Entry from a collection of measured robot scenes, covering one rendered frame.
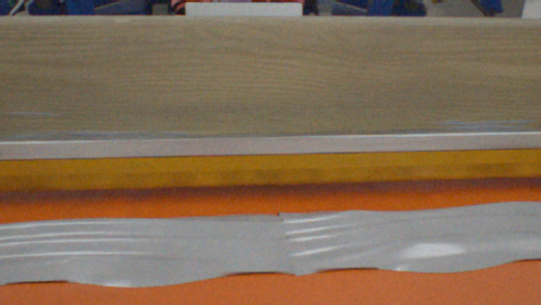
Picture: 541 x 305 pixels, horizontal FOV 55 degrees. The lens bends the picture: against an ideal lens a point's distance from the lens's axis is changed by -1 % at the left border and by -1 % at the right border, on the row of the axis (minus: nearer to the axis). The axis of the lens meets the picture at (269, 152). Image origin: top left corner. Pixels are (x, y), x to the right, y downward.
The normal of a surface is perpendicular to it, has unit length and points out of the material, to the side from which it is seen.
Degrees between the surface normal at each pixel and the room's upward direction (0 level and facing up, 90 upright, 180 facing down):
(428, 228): 4
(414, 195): 32
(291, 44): 56
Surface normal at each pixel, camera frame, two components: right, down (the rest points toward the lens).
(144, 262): 0.04, -0.65
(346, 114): 0.10, 0.22
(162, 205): 0.00, -0.97
